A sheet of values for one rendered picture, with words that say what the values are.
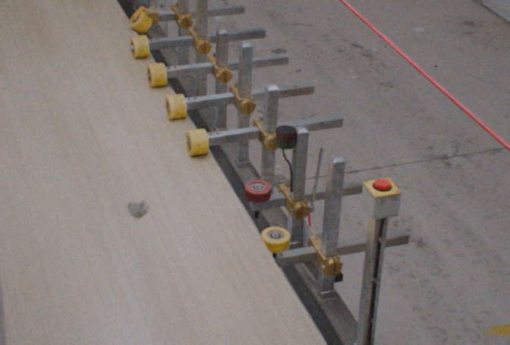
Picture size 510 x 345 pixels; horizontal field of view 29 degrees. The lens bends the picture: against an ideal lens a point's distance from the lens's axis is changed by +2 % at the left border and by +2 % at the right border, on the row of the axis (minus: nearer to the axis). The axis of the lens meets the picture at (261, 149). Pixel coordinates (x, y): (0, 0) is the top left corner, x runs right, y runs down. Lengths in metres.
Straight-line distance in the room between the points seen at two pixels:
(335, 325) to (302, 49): 3.48
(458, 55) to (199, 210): 3.56
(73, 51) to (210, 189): 1.09
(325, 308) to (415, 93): 2.96
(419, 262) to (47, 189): 1.85
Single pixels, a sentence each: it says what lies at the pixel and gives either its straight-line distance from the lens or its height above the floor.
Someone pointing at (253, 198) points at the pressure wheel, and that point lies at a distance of 2.94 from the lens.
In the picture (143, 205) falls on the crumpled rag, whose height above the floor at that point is 0.91.
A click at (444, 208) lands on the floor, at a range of 4.65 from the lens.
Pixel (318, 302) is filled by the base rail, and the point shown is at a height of 0.70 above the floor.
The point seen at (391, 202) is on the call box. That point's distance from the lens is 2.40.
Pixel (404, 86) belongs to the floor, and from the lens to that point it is 5.73.
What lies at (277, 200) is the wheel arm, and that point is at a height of 0.86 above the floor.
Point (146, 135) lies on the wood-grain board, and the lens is 3.23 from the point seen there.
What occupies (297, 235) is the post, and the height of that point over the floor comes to 0.75.
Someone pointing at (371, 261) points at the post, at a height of 1.01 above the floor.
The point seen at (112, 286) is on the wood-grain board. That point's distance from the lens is 2.58.
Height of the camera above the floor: 2.48
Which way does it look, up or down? 30 degrees down
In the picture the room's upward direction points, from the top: 3 degrees clockwise
